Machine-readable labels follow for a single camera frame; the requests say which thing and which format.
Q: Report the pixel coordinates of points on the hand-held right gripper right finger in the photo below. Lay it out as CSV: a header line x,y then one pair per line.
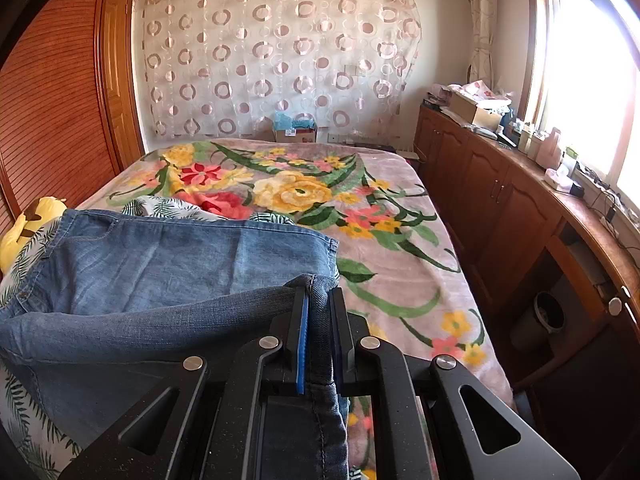
x,y
345,345

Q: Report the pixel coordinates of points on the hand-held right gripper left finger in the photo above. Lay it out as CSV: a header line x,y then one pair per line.
x,y
301,350

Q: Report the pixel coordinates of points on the blue denim pants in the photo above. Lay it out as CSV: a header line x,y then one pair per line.
x,y
150,270

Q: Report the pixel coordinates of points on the floral plush blanket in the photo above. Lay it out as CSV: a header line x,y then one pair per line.
x,y
400,240

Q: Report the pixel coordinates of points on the dark waste bin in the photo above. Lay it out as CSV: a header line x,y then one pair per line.
x,y
542,317

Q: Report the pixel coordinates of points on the long wooden cabinet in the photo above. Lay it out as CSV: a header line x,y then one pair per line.
x,y
500,200

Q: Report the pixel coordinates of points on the small cardboard box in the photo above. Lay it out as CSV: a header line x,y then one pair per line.
x,y
296,135

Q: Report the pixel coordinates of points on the open cardboard box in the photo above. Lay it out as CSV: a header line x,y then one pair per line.
x,y
472,112

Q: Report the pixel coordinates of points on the white tissue box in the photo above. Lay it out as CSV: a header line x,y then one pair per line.
x,y
559,179

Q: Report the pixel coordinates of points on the green leaf print sheet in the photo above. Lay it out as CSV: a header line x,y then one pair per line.
x,y
35,425

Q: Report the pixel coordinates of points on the floral wrapped bundle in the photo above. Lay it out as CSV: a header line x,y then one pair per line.
x,y
480,89

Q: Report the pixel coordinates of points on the circle pattern sheer curtain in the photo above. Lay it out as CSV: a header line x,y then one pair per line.
x,y
275,60

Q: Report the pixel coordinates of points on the yellow plush toy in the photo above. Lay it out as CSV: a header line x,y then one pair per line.
x,y
14,245

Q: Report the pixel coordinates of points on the wooden louvered wardrobe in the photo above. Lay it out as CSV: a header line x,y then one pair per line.
x,y
50,110

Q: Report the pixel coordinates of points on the tied beige window curtain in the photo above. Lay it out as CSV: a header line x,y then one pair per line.
x,y
483,25

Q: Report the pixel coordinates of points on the window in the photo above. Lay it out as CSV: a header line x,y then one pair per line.
x,y
585,85

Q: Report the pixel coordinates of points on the white wall socket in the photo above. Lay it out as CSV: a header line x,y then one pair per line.
x,y
333,137

